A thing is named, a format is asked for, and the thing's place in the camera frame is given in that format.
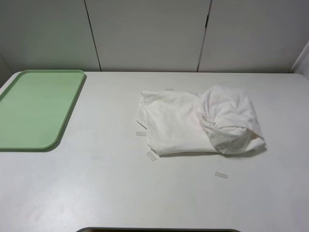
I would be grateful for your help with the clear tape strip right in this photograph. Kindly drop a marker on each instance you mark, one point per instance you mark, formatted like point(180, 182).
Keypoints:
point(221, 175)

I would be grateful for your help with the white short sleeve t-shirt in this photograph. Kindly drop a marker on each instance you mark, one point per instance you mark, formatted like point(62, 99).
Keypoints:
point(221, 120)

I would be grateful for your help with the clear tape strip centre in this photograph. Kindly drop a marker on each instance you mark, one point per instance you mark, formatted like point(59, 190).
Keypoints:
point(151, 155)

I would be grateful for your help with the green plastic tray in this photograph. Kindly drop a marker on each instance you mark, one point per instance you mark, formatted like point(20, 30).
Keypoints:
point(35, 107)

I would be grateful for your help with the clear tape strip left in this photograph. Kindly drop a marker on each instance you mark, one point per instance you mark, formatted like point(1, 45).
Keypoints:
point(141, 133)

